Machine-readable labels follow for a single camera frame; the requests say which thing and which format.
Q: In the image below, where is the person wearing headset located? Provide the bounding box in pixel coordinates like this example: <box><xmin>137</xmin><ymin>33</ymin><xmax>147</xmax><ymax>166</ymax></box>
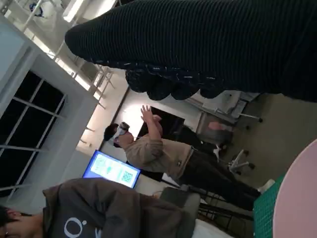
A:
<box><xmin>104</xmin><ymin>104</ymin><xmax>276</xmax><ymax>213</ymax></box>

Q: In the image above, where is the black knitted gloved right hand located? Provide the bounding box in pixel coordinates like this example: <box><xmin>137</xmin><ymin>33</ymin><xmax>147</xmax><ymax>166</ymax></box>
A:
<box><xmin>64</xmin><ymin>0</ymin><xmax>317</xmax><ymax>104</ymax></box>

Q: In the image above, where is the grey metal cabinet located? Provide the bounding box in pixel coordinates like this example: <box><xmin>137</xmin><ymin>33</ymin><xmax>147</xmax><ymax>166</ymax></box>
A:
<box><xmin>197</xmin><ymin>111</ymin><xmax>234</xmax><ymax>146</ymax></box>

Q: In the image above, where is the dark ceiling camera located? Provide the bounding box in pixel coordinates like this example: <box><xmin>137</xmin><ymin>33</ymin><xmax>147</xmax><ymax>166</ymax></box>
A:
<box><xmin>29</xmin><ymin>1</ymin><xmax>49</xmax><ymax>18</ymax></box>

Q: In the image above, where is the white swivel chair base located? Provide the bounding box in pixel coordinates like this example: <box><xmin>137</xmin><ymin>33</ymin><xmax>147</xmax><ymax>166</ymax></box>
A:
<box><xmin>227</xmin><ymin>149</ymin><xmax>256</xmax><ymax>174</ymax></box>

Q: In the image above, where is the pink bowl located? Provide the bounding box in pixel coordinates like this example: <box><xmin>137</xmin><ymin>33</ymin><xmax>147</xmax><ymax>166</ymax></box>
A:
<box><xmin>273</xmin><ymin>138</ymin><xmax>317</xmax><ymax>238</ymax></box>

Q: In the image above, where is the computer monitor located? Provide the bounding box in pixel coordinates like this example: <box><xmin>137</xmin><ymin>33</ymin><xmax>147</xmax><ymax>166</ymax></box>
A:
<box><xmin>82</xmin><ymin>150</ymin><xmax>141</xmax><ymax>189</ymax></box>

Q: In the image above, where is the seated person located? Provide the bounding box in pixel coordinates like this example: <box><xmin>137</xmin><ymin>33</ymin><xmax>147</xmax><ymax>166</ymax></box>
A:
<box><xmin>0</xmin><ymin>178</ymin><xmax>235</xmax><ymax>238</ymax></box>

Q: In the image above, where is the white VR headset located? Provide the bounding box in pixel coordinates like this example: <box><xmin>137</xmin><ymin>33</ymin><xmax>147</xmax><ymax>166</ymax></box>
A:
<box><xmin>112</xmin><ymin>121</ymin><xmax>131</xmax><ymax>142</ymax></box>

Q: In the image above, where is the grey white rolling chair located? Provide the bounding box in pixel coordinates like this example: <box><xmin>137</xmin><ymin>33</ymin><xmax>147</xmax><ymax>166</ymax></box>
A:
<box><xmin>202</xmin><ymin>90</ymin><xmax>264</xmax><ymax>123</ymax></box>

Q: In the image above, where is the green cutting mat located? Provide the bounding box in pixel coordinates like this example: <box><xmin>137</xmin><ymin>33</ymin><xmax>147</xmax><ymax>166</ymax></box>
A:
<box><xmin>252</xmin><ymin>173</ymin><xmax>285</xmax><ymax>238</ymax></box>

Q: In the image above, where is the black wall screen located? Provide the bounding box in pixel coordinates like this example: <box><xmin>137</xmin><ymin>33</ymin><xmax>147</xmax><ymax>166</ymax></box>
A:
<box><xmin>137</xmin><ymin>106</ymin><xmax>186</xmax><ymax>139</ymax></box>

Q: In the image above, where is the dark paned window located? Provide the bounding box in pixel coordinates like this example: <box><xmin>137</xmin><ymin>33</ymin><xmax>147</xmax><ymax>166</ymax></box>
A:
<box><xmin>0</xmin><ymin>70</ymin><xmax>67</xmax><ymax>198</ymax></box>

